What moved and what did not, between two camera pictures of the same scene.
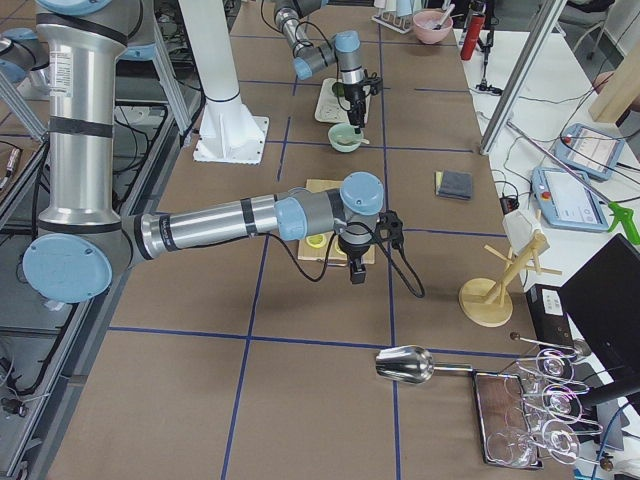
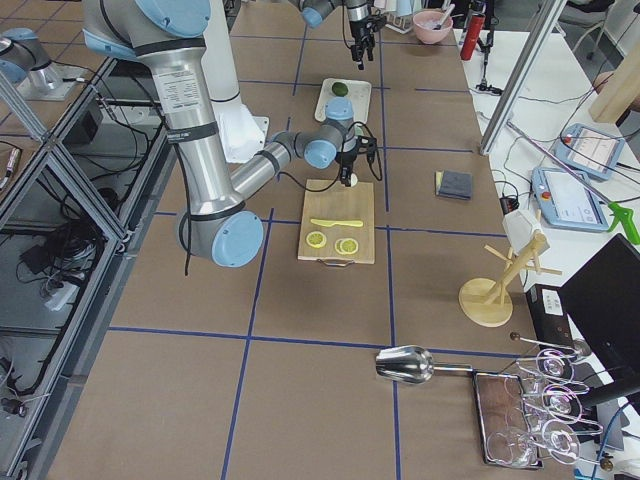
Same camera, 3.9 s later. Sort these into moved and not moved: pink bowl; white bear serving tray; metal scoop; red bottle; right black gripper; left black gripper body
Moved: left black gripper body; right black gripper
Not moved: white bear serving tray; metal scoop; red bottle; pink bowl
